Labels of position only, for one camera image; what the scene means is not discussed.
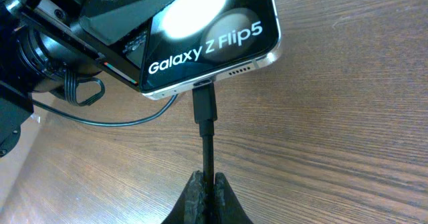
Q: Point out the black smartphone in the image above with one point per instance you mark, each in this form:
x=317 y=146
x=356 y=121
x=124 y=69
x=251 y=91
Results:
x=164 y=47

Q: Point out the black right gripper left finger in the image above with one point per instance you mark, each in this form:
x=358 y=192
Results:
x=190 y=207

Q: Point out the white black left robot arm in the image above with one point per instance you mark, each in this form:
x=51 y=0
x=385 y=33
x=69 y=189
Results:
x=17 y=106

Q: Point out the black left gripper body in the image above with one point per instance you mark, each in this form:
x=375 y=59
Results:
x=45 y=43

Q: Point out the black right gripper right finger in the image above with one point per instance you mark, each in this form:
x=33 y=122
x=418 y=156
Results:
x=227 y=208

